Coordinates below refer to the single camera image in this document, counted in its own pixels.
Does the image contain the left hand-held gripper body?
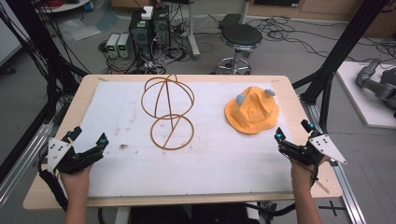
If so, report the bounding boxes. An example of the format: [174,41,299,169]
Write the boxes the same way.
[46,137,105,175]

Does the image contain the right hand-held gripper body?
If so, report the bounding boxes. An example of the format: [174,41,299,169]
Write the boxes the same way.
[278,133,348,167]

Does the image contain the person's right hand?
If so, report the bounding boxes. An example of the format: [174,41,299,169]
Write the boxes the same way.
[290,154,331,189]

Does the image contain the person's left hand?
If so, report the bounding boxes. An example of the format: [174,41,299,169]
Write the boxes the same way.
[60,163,93,198]

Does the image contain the orange bucket hat grey ears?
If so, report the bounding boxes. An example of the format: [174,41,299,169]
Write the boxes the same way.
[224,86,280,135]

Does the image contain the white platform board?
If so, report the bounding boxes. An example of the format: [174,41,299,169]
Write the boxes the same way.
[335,61,396,130]

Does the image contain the white foam mat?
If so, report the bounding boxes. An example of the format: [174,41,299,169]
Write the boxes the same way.
[56,80,296,199]

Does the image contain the grey power supply unit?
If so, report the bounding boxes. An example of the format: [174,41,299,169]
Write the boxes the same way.
[117,33,131,59]
[105,33,121,59]

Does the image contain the clear plastic bag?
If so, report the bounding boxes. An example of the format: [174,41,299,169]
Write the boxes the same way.
[58,18,102,42]

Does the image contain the black round stool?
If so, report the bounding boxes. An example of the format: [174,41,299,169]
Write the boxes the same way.
[216,23,263,76]

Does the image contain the black computer tower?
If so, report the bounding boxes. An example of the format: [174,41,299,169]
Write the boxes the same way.
[151,5,172,49]
[128,8,154,62]

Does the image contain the grey metal desk leg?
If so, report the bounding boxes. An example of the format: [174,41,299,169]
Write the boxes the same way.
[186,0,202,61]

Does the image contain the white box on computer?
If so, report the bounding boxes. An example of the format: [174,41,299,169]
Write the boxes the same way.
[140,6,154,21]

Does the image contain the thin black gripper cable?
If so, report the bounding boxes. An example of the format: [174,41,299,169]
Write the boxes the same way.
[289,157,321,189]

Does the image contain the black gripper cable bundle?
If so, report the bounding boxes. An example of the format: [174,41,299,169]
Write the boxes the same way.
[37,148,69,213]

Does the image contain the aluminium rail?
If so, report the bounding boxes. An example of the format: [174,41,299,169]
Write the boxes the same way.
[299,98,368,224]
[0,119,62,209]

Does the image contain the black cable under table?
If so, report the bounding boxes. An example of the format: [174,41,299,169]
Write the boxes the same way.
[244,201,297,217]

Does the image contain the brown wire hat stand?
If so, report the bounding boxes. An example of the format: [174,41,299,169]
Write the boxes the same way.
[140,74,196,151]

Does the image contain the black frame post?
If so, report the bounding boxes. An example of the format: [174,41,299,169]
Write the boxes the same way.
[291,0,391,134]
[0,0,90,185]

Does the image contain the black floor cables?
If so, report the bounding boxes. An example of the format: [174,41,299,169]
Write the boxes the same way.
[202,13,396,64]

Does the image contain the tangle of floor cables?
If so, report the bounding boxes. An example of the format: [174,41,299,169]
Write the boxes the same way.
[97,6,195,76]

